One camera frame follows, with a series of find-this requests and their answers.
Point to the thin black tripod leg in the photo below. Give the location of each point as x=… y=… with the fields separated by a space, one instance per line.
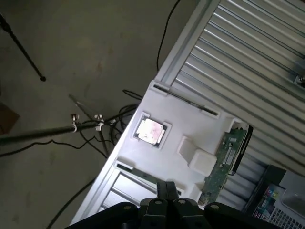
x=23 y=51

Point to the silver CPU chip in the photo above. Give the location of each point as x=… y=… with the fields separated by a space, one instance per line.
x=151 y=131

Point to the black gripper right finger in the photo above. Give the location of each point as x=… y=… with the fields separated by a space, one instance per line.
x=183 y=214

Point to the grey metal PC case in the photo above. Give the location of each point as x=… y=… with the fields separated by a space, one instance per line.
x=274 y=176

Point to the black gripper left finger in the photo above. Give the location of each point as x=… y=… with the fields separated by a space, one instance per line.
x=155 y=214

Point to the black tripod with white clamps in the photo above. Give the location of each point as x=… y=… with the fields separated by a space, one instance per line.
x=35 y=134

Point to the brown cardboard box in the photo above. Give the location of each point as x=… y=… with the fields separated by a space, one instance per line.
x=7 y=119

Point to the white parts rack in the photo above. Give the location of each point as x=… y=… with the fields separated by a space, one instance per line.
x=190 y=114

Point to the green graphics card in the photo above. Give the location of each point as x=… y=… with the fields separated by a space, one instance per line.
x=221 y=167

